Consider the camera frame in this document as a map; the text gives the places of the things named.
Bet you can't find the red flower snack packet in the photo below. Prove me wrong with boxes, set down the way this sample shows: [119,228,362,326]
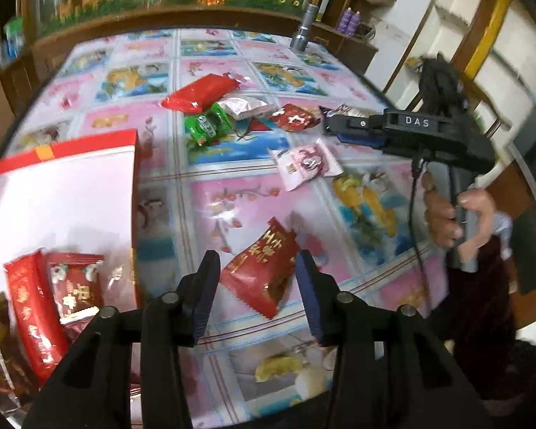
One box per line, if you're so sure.
[268,104,319,133]

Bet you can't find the pink bear snack packet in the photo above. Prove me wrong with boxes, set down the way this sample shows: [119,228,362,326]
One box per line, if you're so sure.
[269,138,343,192]

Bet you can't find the red snack pack gold letters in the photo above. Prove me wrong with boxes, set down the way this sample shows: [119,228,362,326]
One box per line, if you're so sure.
[219,218,300,320]

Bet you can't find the clear brown snack packet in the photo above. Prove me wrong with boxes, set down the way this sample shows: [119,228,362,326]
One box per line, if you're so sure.
[0,292,38,414]

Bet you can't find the person right hand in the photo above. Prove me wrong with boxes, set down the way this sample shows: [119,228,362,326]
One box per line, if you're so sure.
[422,172,496,263]

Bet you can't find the white pink snack packet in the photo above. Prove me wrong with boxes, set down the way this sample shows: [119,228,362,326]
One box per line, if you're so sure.
[218,95,274,121]

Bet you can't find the purple bottle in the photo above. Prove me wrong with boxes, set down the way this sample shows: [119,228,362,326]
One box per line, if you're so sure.
[337,7,353,34]
[344,11,361,37]

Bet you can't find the colourful cartoon tablecloth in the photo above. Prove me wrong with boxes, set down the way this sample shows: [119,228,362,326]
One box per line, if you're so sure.
[3,28,457,429]

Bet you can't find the dark red snack packet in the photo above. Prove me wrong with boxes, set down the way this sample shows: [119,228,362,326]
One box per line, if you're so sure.
[46,252,104,325]

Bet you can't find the green snack packet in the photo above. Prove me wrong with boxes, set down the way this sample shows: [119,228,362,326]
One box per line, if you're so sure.
[185,103,234,146]

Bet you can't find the long red snack bag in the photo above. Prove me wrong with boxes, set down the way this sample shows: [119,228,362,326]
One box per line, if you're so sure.
[160,74,240,114]

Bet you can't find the red gift box tray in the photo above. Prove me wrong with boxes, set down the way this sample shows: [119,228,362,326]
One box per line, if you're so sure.
[0,129,144,420]

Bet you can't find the wooden flower display cabinet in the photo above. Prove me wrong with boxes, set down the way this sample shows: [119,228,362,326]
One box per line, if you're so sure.
[0,0,381,113]

